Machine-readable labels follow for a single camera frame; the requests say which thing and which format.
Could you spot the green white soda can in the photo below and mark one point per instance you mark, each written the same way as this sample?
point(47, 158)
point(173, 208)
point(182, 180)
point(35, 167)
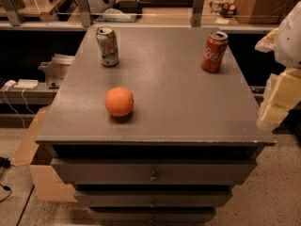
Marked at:
point(108, 44)

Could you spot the orange fruit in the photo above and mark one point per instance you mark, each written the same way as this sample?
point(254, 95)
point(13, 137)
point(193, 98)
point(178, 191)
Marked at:
point(119, 102)

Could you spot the black keyboard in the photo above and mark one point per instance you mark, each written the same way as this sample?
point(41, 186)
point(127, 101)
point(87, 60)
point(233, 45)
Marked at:
point(166, 3)

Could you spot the red coke can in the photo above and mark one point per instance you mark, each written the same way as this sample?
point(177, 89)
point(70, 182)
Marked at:
point(216, 46)

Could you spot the grey drawer cabinet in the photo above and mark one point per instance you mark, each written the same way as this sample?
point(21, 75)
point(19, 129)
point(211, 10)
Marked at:
point(191, 137)

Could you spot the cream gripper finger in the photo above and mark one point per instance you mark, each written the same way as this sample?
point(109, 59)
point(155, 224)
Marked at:
point(267, 43)
point(282, 93)

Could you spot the white power strip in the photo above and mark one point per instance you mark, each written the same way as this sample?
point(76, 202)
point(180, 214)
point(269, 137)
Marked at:
point(26, 84)

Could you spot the clear plastic bottle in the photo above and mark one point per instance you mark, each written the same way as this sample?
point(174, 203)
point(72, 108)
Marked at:
point(216, 6)

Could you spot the cardboard box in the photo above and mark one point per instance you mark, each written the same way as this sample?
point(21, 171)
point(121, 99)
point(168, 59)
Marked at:
point(49, 187)

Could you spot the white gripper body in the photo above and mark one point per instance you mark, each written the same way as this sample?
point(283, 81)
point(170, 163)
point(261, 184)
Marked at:
point(289, 41)

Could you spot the grey metal bracket part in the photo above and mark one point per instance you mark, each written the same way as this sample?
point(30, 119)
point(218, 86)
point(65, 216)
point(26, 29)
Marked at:
point(56, 69)

